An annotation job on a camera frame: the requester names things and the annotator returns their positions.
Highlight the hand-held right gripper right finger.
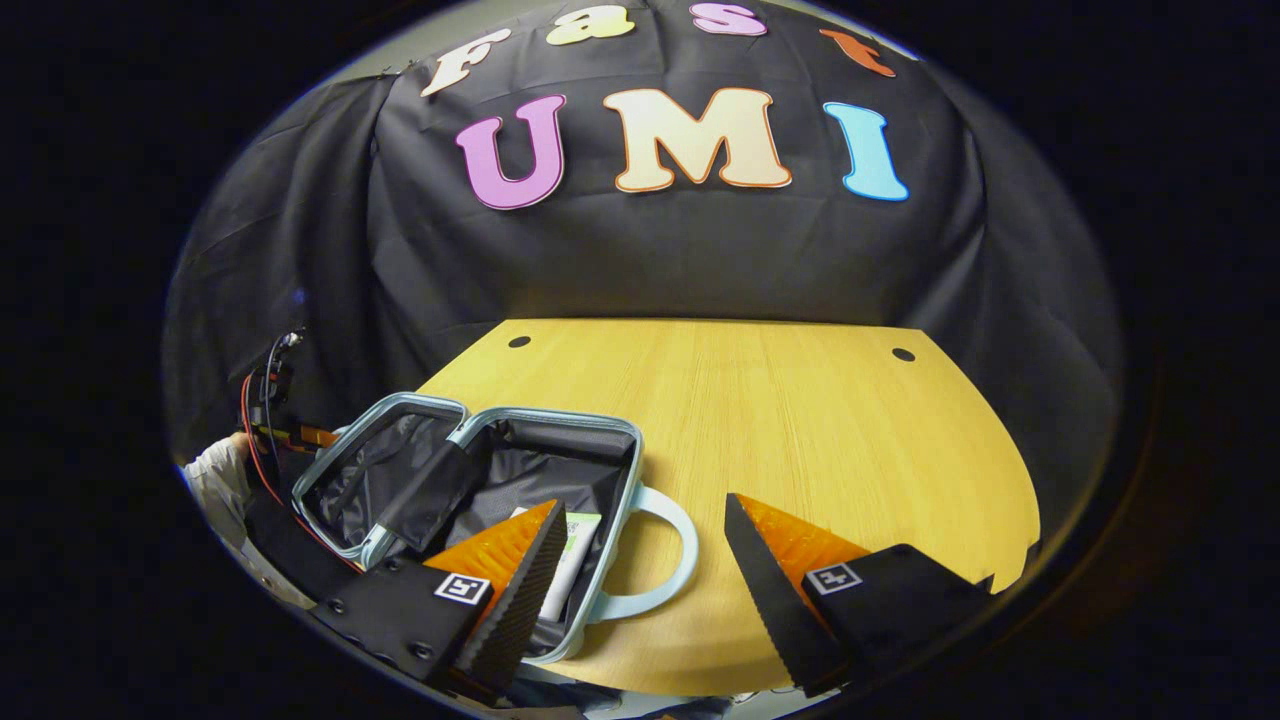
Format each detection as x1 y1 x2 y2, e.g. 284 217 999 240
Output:
724 492 996 698

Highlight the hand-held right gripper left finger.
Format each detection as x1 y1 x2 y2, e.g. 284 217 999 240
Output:
310 499 569 701

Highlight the white green skin care tube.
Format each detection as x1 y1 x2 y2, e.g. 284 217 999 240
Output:
510 505 604 623

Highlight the light blue suitcase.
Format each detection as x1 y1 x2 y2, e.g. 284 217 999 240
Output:
290 391 699 666

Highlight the black backdrop cloth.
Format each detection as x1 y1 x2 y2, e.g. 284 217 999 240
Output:
163 0 1126 601

